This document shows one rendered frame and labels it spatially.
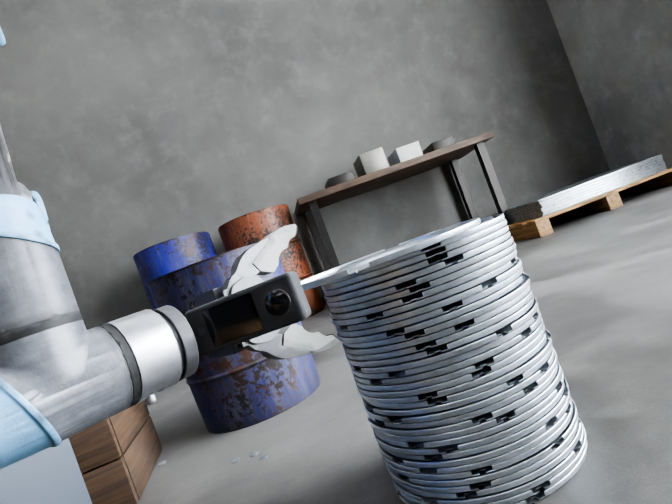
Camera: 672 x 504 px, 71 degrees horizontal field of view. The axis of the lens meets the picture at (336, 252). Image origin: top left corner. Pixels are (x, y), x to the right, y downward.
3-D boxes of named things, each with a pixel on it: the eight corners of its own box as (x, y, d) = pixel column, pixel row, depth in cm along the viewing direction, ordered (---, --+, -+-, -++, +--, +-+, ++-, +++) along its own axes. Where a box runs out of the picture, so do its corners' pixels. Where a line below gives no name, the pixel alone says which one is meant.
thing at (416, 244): (317, 278, 84) (315, 274, 84) (476, 220, 76) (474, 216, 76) (248, 311, 56) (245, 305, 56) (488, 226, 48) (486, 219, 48)
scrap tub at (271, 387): (320, 366, 173) (275, 244, 174) (333, 394, 132) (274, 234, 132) (211, 410, 168) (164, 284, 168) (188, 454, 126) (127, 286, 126)
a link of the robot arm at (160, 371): (120, 316, 38) (155, 410, 38) (171, 299, 42) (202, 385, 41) (90, 329, 43) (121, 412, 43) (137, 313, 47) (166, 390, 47)
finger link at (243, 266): (251, 232, 53) (214, 294, 48) (258, 228, 52) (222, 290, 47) (280, 258, 55) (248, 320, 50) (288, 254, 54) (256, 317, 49)
